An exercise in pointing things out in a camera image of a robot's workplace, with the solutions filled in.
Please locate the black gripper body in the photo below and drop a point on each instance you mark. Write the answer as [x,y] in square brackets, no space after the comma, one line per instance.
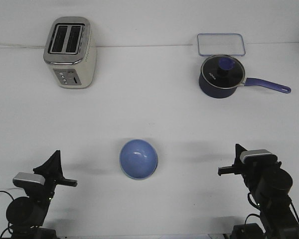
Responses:
[43,194]
[251,173]

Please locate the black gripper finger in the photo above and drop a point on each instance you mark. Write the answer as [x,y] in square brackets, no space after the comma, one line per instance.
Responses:
[49,168]
[60,171]
[238,151]

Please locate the blue bowl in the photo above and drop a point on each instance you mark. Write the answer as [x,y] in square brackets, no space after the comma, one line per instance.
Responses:
[138,149]

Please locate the green bowl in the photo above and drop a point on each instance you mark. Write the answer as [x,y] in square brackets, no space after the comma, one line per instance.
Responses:
[138,169]

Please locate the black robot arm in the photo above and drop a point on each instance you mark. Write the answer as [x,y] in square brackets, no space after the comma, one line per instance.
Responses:
[26,214]
[269,187]

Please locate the dark blue saucepan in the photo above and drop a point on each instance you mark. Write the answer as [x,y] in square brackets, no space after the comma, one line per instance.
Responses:
[220,93]

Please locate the glass pot lid blue knob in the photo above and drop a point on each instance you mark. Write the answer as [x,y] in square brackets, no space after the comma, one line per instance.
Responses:
[223,71]

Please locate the clear container lid blue rim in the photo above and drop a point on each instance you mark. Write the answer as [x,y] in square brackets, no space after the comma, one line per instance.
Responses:
[209,44]

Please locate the silver two-slot toaster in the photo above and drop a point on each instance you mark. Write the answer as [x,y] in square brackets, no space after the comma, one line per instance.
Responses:
[70,52]

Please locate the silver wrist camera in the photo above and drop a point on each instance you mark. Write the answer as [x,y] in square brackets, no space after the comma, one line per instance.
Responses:
[22,179]
[259,155]

